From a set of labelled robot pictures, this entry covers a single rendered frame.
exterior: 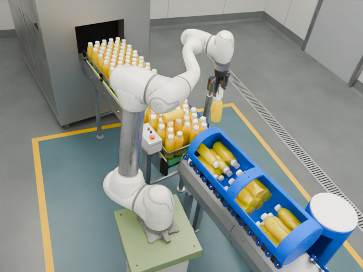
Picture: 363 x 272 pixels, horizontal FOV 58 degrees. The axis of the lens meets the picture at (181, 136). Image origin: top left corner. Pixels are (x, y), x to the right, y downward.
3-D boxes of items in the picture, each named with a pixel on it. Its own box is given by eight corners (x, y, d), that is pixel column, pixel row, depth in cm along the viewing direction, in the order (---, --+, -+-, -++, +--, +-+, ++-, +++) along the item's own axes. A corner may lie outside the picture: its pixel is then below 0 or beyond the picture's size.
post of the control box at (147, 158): (144, 226, 294) (147, 146, 228) (142, 223, 297) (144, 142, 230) (148, 224, 296) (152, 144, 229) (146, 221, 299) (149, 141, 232)
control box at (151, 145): (148, 155, 221) (149, 144, 215) (135, 137, 233) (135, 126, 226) (161, 150, 226) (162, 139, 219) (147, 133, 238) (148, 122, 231)
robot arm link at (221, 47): (235, 56, 177) (213, 48, 181) (239, 31, 165) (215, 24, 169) (227, 67, 171) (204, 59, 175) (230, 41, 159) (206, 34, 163)
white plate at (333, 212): (318, 185, 210) (317, 186, 211) (303, 213, 193) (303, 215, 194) (362, 208, 200) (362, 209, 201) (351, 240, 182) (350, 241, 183)
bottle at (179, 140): (170, 154, 238) (173, 135, 226) (174, 148, 244) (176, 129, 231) (180, 157, 237) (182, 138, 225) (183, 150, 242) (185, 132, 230)
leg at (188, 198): (181, 240, 287) (189, 196, 245) (177, 235, 291) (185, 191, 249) (187, 237, 290) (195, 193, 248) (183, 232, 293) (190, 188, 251)
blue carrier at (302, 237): (277, 273, 174) (290, 248, 154) (186, 165, 226) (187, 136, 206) (314, 246, 186) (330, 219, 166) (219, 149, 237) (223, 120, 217)
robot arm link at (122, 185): (131, 218, 167) (96, 199, 174) (148, 199, 179) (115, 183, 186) (146, 81, 124) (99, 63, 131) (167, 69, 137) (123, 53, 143)
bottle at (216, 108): (223, 120, 212) (226, 99, 198) (215, 125, 209) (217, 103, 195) (216, 114, 216) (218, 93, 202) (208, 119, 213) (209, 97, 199)
